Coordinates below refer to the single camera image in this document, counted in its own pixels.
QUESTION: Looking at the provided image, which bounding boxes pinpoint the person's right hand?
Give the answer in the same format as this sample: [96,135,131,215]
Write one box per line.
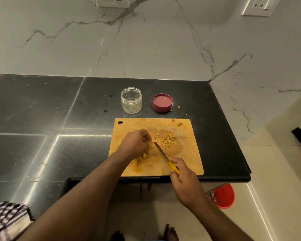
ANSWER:
[168,157,208,210]

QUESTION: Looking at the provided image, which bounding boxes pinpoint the person's left hand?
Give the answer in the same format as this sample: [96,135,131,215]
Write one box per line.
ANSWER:
[117,129,153,161]

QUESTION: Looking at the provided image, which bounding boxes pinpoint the yellow-handled knife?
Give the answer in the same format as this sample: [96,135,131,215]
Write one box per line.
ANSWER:
[153,142,180,175]

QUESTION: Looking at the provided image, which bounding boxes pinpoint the person's left forearm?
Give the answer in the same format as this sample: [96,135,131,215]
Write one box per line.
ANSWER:
[16,150,131,241]

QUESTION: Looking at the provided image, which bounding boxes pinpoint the person's right forearm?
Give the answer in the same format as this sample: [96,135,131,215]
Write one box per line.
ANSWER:
[188,196,254,241]

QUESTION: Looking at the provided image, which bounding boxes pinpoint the wooden cutting board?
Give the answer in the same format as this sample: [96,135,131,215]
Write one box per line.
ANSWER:
[108,118,204,177]

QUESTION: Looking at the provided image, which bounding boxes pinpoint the yellow root chunks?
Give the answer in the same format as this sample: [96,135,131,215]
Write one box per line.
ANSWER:
[132,153,149,165]

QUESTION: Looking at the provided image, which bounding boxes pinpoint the pile of chopped yellow pieces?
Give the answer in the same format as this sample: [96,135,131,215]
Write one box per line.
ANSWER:
[155,131,177,149]

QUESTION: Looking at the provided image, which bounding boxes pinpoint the dark red jar lid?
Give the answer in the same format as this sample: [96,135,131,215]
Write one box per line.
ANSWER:
[152,93,173,113]

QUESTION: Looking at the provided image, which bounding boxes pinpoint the clear glass jar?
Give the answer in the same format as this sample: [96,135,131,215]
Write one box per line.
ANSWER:
[121,87,142,114]

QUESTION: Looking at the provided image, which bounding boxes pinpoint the red plastic bucket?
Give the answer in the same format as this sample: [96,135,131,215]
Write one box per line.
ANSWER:
[207,184,235,209]

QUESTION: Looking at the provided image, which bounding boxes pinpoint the person's right foot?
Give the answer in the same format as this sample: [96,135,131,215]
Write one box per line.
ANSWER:
[163,224,180,241]

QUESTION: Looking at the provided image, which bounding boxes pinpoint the person's foot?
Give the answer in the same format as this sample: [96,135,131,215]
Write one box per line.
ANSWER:
[163,224,180,241]
[111,231,126,241]

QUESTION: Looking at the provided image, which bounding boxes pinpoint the person's left foot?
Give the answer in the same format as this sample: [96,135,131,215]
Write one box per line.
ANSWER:
[111,231,126,241]

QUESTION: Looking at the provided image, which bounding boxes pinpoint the checkered cloth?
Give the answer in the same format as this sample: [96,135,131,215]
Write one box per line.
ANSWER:
[0,201,35,241]

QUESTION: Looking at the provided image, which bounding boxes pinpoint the white wall switch plate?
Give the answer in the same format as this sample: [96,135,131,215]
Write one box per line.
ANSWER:
[95,0,129,8]

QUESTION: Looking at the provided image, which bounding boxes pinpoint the white wall socket plate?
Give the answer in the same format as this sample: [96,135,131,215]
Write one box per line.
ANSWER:
[242,0,282,17]

